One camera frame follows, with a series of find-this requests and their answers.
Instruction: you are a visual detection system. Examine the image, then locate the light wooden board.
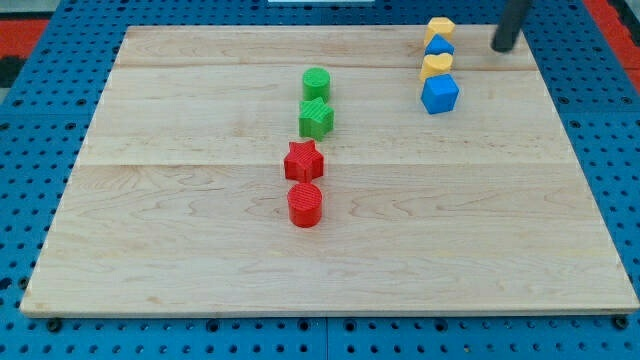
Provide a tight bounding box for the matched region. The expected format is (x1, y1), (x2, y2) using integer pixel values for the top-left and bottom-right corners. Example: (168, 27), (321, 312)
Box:
(20, 25), (639, 318)

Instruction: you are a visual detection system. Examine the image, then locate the green star block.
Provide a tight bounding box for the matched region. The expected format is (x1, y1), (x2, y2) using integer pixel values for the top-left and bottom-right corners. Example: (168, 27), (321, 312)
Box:
(298, 97), (334, 141)

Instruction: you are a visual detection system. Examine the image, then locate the red cylinder block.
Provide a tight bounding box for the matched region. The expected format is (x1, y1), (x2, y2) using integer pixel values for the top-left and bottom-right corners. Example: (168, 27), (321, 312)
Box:
(287, 183), (323, 228)

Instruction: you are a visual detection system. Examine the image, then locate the green cylinder block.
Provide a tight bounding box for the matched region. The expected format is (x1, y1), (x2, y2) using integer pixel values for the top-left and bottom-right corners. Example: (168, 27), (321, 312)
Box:
(302, 67), (331, 103)

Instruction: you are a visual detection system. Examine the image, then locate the red star block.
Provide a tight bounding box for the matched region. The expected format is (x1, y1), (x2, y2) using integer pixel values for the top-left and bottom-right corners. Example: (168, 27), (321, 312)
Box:
(284, 140), (324, 183)

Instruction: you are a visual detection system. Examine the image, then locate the blue triangle block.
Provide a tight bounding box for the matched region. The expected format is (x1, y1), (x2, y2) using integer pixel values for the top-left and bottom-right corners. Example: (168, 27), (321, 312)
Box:
(424, 34), (455, 55)

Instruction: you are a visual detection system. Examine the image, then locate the yellow hexagon block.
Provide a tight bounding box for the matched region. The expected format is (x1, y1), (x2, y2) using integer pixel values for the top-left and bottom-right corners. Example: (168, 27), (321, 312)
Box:
(423, 17), (456, 45)

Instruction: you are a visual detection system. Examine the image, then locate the yellow heart block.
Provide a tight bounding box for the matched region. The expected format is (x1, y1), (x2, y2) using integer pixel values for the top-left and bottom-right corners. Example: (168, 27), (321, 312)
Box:
(419, 53), (453, 81)

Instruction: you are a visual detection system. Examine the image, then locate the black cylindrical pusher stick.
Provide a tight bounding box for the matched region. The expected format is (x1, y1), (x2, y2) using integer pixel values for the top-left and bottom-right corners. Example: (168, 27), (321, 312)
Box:
(490, 0), (532, 53)

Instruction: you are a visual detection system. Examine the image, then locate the blue cube block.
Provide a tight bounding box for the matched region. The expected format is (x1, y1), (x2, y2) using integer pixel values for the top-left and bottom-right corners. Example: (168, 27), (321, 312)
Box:
(421, 74), (459, 114)

